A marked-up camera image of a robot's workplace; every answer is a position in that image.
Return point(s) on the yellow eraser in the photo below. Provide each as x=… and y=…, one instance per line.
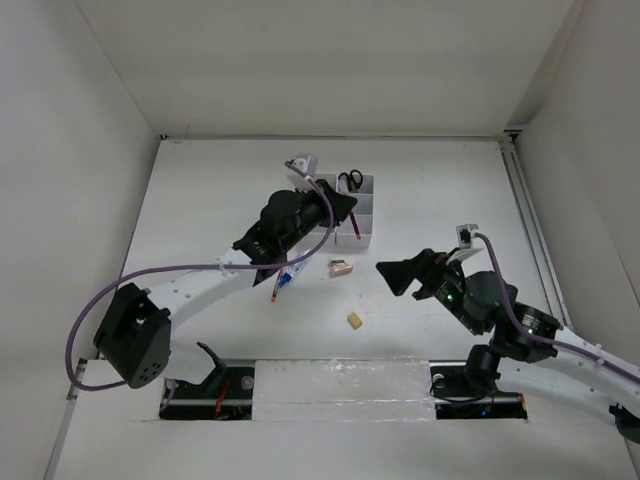
x=354, y=321

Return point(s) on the black handled scissors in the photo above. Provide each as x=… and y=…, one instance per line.
x=350, y=181

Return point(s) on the metal rail right side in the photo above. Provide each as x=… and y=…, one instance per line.
x=533, y=232

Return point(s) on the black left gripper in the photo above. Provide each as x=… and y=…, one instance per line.
x=341, y=204

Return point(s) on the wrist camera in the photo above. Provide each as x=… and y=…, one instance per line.
x=465, y=249
x=300, y=167

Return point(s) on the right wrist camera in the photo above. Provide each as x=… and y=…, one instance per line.
x=465, y=249

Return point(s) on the pink white stapler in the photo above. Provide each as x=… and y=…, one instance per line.
x=338, y=268

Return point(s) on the metal front rail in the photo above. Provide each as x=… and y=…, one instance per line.
x=335, y=390

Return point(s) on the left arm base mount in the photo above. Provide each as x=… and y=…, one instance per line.
x=226, y=394

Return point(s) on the white right organizer bin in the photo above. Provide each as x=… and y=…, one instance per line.
x=364, y=210

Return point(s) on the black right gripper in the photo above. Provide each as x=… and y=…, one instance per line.
x=398, y=274

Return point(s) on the metal rail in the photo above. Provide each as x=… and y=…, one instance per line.
x=533, y=232
x=335, y=390

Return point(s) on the clear blue glue bottle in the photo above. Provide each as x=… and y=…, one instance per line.
x=291, y=272

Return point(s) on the red pen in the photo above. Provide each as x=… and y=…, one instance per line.
x=355, y=226
x=276, y=287

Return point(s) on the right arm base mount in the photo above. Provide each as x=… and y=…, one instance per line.
x=467, y=390

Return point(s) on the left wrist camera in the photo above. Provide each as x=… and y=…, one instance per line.
x=300, y=167

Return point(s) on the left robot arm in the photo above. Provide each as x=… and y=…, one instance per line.
x=135, y=334

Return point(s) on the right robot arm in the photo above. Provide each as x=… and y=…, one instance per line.
x=529, y=352

